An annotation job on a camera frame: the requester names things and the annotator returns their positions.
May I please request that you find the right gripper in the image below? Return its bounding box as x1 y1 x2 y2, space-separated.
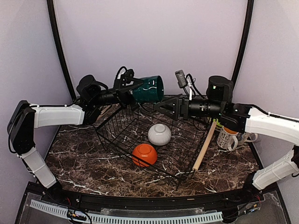
155 92 225 120

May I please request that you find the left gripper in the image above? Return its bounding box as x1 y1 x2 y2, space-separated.
91 74 151 111

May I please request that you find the dark green cup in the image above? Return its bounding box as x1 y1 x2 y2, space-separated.
132 76 164 104

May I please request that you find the white leaf pattern mug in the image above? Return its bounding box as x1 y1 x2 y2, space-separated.
217 126 238 152

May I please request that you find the tall dragon pattern mug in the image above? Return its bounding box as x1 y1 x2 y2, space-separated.
237 133 258 145

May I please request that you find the lime green plate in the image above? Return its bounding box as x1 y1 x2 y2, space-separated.
213 119 223 132

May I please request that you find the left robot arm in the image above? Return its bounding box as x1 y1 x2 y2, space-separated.
7 70 144 203

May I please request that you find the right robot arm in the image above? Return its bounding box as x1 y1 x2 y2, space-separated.
154 76 299 203

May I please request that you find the white ribbed bowl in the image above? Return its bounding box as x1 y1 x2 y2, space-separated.
148 124 171 146

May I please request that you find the orange bowl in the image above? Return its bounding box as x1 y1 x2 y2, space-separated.
132 144 158 167

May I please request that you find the left wooden rack handle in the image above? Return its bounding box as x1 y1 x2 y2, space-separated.
99 105 113 118

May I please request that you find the wooden rack handle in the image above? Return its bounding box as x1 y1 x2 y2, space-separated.
99 105 113 118
192 121 217 171

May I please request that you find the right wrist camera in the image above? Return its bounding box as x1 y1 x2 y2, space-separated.
175 70 196 99

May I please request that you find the black wire dish rack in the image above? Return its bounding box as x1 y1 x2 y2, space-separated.
93 98 211 190

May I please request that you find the right wooden rack handle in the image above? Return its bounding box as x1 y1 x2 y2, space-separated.
192 121 217 171

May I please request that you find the black front rail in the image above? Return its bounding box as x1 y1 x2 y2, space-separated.
43 188 257 211

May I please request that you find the white slotted cable duct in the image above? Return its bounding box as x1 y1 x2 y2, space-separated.
29 199 223 224

